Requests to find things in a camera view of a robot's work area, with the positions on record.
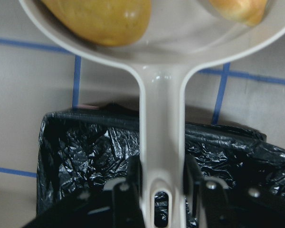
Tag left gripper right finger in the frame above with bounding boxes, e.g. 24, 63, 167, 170
184, 155, 285, 228

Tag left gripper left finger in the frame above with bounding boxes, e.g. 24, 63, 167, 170
25, 155, 145, 228

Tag beige plastic dustpan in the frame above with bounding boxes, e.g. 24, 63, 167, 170
20, 0, 285, 228

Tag yellow potato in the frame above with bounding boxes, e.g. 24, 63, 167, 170
43, 0, 152, 47

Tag croissant bread piece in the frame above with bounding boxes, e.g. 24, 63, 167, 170
209, 0, 268, 26

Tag black lined trash bin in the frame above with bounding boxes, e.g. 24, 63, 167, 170
36, 102, 285, 228

